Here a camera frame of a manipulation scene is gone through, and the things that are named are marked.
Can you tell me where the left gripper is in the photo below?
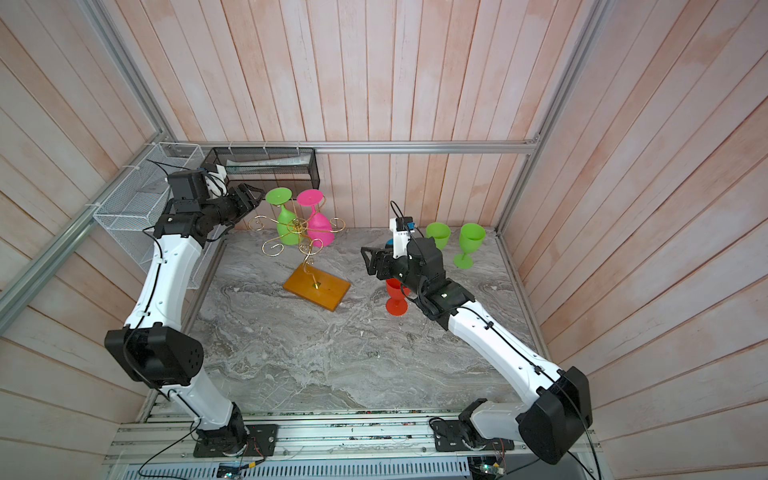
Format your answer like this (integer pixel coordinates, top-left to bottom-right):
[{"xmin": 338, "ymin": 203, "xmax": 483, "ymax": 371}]
[{"xmin": 200, "ymin": 182, "xmax": 266, "ymax": 226}]

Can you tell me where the red wine glass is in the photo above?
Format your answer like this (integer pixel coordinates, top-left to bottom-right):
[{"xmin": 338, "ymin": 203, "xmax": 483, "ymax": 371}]
[{"xmin": 385, "ymin": 279, "xmax": 410, "ymax": 316}]

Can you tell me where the pink wine glass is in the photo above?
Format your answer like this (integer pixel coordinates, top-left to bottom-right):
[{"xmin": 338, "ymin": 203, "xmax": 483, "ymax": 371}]
[{"xmin": 297, "ymin": 189, "xmax": 335, "ymax": 249}]

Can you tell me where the green wine glass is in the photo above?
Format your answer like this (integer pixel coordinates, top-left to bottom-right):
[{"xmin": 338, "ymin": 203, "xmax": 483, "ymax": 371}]
[
  {"xmin": 426, "ymin": 222, "xmax": 452, "ymax": 250},
  {"xmin": 454, "ymin": 223, "xmax": 486, "ymax": 269},
  {"xmin": 265, "ymin": 187, "xmax": 301, "ymax": 246}
]

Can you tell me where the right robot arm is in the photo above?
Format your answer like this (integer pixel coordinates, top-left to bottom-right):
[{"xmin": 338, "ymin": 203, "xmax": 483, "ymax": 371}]
[{"xmin": 361, "ymin": 238, "xmax": 593, "ymax": 465}]

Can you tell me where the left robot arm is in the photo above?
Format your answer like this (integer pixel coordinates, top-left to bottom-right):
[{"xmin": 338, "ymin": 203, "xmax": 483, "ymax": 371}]
[{"xmin": 104, "ymin": 168, "xmax": 266, "ymax": 456}]

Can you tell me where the black mesh basket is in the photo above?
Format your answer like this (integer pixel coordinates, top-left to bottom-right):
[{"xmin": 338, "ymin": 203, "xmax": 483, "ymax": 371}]
[{"xmin": 204, "ymin": 146, "xmax": 320, "ymax": 197}]

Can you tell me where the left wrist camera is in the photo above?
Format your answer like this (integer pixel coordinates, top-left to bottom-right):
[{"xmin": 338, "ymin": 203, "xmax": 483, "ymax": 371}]
[{"xmin": 201, "ymin": 162, "xmax": 227, "ymax": 198}]

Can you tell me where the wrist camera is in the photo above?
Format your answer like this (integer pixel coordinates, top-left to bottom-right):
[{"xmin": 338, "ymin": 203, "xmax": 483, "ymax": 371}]
[
  {"xmin": 389, "ymin": 216, "xmax": 415, "ymax": 259},
  {"xmin": 201, "ymin": 162, "xmax": 227, "ymax": 198}
]

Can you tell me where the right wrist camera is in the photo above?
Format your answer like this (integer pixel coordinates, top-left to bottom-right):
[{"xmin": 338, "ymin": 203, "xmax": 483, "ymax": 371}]
[{"xmin": 389, "ymin": 216, "xmax": 415, "ymax": 259}]

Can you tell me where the gold wire wine glass rack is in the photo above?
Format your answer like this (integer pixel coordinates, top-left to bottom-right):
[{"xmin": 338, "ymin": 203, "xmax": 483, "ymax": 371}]
[{"xmin": 246, "ymin": 198, "xmax": 351, "ymax": 312}]

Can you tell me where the white wire mesh shelf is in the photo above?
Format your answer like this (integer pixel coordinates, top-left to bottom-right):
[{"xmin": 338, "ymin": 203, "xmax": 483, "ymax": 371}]
[{"xmin": 95, "ymin": 142, "xmax": 205, "ymax": 272}]

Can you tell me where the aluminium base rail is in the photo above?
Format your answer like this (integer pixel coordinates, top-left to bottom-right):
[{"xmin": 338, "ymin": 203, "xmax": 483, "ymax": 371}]
[{"xmin": 97, "ymin": 410, "xmax": 613, "ymax": 479}]

